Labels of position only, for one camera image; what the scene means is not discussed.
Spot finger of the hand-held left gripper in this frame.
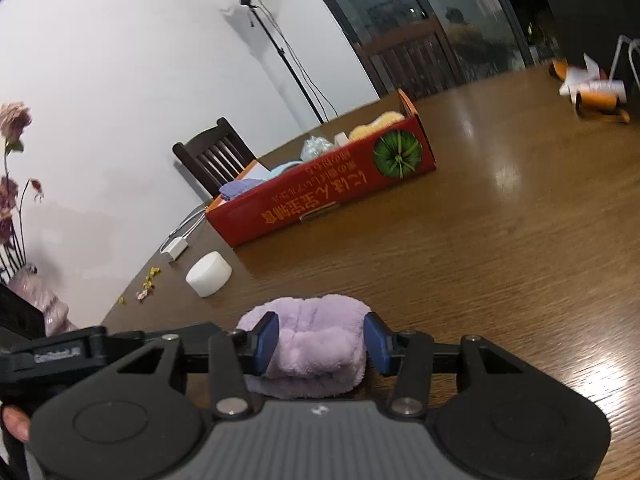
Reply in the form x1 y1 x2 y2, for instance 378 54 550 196
106 323 223 349

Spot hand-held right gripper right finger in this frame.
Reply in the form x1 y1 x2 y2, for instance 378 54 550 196
363 312 543 418

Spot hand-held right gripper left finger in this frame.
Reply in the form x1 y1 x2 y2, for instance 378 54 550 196
100 311 279 418

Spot fluffy light purple towel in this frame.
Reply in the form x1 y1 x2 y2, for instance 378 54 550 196
236 296 371 401

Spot white foam cylinder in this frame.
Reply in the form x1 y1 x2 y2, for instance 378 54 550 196
185 251 233 298

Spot red cardboard box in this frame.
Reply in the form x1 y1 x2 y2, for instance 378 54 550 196
204 89 437 248

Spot light blue fluffy sponge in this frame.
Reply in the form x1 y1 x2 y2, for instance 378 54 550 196
267 161 303 181

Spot white mesh bath pouf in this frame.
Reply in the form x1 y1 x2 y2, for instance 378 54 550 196
300 135 335 161

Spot white and yellow plush toy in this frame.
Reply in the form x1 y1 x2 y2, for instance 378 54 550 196
334 112 407 148

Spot person's left hand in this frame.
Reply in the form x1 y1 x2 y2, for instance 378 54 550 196
0 405 32 444

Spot pink speckled ceramic vase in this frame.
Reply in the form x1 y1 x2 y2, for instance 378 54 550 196
7 262 78 336

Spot dark wooden chair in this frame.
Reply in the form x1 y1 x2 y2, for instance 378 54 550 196
357 19 463 101
171 116 258 198

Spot dried pink roses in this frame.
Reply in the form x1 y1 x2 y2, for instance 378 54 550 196
0 101 46 273

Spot orange and white tube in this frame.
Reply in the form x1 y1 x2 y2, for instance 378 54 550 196
570 79 628 108

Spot crumpled white paper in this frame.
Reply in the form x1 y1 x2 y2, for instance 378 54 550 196
559 52 608 96

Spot white charger cable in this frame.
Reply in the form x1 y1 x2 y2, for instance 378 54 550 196
159 205 211 253

